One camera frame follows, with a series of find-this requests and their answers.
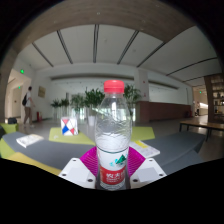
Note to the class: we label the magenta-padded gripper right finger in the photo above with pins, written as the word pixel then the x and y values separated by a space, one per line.
pixel 148 171

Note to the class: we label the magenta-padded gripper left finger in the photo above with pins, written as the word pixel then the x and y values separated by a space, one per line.
pixel 75 173

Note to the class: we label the clear red-capped water bottle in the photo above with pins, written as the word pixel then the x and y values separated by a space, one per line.
pixel 112 133

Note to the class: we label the white and yellow booklet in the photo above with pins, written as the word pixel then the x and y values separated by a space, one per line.
pixel 145 149

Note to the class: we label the yellow-green low table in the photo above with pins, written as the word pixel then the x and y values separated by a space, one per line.
pixel 66 139
pixel 143 133

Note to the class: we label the red white blue patterned cube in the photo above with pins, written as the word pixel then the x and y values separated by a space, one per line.
pixel 69 126

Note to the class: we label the red fire extinguisher box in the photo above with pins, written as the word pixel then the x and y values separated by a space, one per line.
pixel 38 116

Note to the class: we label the long wooden bench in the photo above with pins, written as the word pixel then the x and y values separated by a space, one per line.
pixel 203 125

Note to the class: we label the group of potted green plants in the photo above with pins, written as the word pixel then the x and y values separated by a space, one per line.
pixel 93 98

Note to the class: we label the yellow-green chair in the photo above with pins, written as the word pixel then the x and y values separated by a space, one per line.
pixel 8 128

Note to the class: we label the black chair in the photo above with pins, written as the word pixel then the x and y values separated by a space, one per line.
pixel 12 120

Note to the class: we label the person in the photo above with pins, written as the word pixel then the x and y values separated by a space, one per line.
pixel 28 105

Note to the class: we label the wooden shelf unit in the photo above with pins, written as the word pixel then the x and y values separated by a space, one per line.
pixel 217 100

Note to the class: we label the green exit sign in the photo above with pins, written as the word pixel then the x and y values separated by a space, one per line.
pixel 22 71

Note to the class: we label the framed wall picture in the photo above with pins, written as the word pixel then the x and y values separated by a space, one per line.
pixel 41 92

